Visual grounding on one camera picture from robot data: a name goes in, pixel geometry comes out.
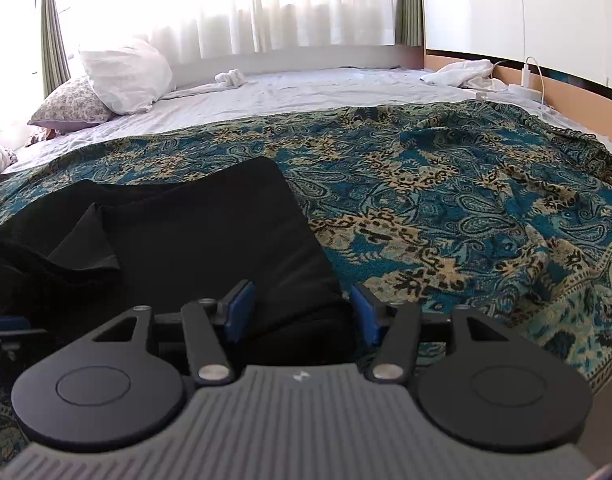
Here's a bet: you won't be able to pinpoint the grey bed headboard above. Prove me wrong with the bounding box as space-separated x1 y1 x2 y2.
146 44 427 87

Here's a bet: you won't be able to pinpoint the white cable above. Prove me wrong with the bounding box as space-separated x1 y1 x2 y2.
523 56 552 112

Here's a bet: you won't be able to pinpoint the floral pillow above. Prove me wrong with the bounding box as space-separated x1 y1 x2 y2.
27 76 117 131

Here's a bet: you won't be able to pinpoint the green curtain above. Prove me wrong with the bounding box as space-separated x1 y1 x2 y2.
40 0 72 99
396 0 426 49

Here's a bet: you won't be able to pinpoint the white pillow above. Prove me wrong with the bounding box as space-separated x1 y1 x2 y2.
79 37 175 116

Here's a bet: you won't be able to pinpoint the crumpled white cloth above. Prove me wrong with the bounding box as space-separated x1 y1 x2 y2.
420 59 510 92

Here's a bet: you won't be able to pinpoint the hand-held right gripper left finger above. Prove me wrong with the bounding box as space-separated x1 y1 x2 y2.
93 280 257 387

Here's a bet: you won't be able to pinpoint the white bed sheet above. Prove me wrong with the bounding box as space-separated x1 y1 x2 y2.
0 66 612 177

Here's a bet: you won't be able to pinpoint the small rolled white cloth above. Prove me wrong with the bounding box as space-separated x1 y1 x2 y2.
215 67 247 89

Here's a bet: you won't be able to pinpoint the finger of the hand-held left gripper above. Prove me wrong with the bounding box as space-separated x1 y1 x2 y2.
0 315 47 338

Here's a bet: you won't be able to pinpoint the black pants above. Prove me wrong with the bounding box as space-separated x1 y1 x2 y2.
0 156 357 367

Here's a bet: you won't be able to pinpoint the sheer white curtain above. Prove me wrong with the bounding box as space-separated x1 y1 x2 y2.
50 0 399 62

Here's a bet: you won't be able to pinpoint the blue paisley blanket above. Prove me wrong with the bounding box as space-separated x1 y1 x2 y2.
0 99 612 467

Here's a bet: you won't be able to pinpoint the wooden side board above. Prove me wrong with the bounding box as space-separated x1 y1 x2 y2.
425 50 612 107

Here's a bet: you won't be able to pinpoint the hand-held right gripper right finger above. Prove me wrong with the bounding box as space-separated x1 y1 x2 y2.
350 283 479 385

